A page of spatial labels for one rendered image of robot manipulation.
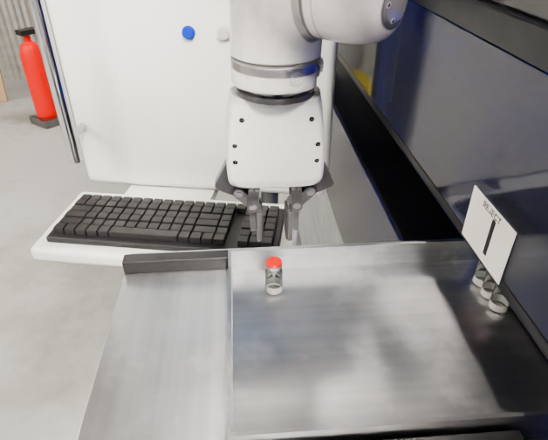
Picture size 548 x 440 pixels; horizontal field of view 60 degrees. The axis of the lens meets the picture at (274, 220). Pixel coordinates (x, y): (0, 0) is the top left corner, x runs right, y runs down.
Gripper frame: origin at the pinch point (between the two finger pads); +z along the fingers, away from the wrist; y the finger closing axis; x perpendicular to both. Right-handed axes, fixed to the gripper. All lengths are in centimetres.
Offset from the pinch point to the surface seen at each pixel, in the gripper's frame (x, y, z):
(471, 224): 5.8, -20.2, -2.5
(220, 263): -4.7, 6.7, 9.8
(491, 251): 10.4, -20.2, -2.4
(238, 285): -1.0, 4.4, 10.7
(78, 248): -21.3, 31.5, 18.6
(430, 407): 18.0, -14.0, 10.5
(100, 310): -91, 59, 99
